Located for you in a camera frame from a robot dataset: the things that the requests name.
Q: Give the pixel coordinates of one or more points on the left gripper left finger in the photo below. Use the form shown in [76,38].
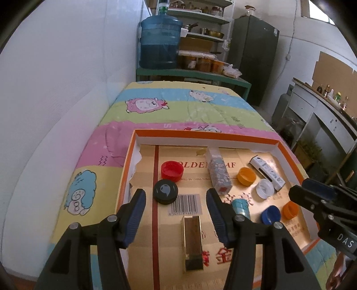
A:
[129,217]

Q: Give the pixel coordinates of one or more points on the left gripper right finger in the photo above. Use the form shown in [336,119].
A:
[222,216]

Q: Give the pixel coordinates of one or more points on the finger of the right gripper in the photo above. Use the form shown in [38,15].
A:
[320,185]
[316,200]

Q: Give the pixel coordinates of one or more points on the teal bird lighter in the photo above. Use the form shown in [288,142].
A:
[241,206]

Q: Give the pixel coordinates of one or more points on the dark orange bottle cap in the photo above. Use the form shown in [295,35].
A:
[290,210]

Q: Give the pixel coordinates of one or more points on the gold brown lighter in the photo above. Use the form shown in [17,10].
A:
[192,243]

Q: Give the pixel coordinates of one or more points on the black round cap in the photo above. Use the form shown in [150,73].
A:
[165,192]

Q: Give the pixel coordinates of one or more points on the clear patterned lighter box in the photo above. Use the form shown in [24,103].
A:
[217,170]

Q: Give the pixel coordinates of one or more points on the light orange bottle cap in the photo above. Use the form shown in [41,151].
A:
[246,176]

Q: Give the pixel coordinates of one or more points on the blue bottle cap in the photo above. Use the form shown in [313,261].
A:
[270,215]

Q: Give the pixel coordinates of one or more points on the white bottle cap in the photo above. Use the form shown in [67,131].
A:
[265,189]

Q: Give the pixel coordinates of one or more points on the white cartoon lighter box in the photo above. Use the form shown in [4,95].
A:
[268,172]

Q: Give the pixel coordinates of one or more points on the red bottle cap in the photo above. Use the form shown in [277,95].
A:
[172,170]

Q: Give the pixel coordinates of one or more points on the person's right hand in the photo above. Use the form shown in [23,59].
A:
[338,269]

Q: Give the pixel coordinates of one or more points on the colourful cartoon quilt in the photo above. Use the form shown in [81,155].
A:
[167,117]

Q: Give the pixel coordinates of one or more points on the shallow orange cardboard box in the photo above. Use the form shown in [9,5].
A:
[264,256]

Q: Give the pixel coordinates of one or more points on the grey kitchen counter cabinet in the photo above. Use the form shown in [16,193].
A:
[322,136]

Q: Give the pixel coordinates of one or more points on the green low bench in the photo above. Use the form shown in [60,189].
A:
[183,73]

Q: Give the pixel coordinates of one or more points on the dark green refrigerator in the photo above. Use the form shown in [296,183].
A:
[252,51]

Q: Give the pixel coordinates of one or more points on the blue water jug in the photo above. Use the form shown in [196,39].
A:
[160,38]

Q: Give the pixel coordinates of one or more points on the wall shelf with kitchenware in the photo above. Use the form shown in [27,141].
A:
[207,27]

